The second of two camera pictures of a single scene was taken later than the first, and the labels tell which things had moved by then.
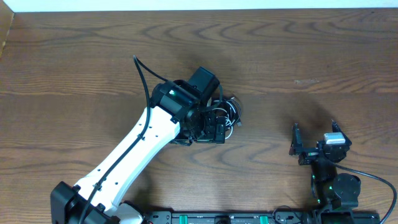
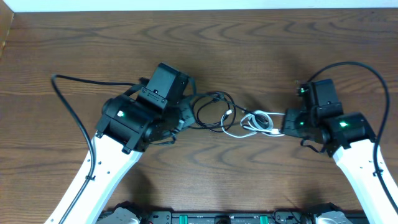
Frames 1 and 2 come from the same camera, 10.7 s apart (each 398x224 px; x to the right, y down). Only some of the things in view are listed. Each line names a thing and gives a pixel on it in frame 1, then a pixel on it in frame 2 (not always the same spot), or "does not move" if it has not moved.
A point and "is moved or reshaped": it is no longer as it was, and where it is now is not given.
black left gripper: x=210 y=134 to x=186 y=114
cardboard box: x=6 y=17 does not move
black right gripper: x=308 y=154 to x=288 y=126
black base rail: x=262 y=217 does not move
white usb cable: x=230 y=121 is moved or reshaped
